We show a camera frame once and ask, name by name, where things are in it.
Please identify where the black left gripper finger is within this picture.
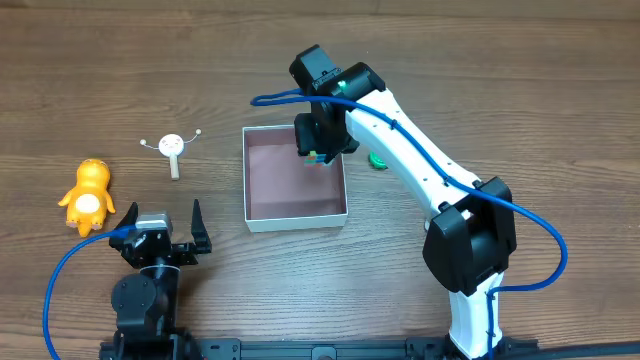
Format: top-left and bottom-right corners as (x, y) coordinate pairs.
(114, 202), (139, 234)
(191, 199), (212, 254)

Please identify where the multicolour puzzle cube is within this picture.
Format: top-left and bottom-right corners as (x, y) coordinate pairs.
(304, 151), (333, 167)

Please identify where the orange bear figure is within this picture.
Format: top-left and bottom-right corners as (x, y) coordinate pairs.
(58, 158), (116, 237)

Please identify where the green round cap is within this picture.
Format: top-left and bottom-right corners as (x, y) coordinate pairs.
(368, 152), (387, 170)

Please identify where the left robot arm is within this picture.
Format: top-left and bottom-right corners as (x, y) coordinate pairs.
(99, 201), (212, 360)

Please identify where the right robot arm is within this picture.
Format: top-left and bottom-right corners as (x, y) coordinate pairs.
(289, 45), (516, 359)

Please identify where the white box with pink interior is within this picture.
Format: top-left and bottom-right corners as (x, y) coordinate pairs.
(242, 125), (349, 233)

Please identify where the white rattle drum toy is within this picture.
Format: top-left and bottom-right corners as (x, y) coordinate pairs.
(139, 128), (202, 181)

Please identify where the left blue cable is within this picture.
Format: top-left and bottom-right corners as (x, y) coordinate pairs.
(42, 224), (137, 360)

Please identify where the blue cable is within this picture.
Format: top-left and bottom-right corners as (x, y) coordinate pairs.
(249, 88), (570, 360)
(42, 224), (137, 360)

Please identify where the right blue cable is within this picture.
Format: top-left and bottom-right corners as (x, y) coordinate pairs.
(249, 88), (570, 360)

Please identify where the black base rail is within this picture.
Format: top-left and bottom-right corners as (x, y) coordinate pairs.
(98, 338), (640, 360)

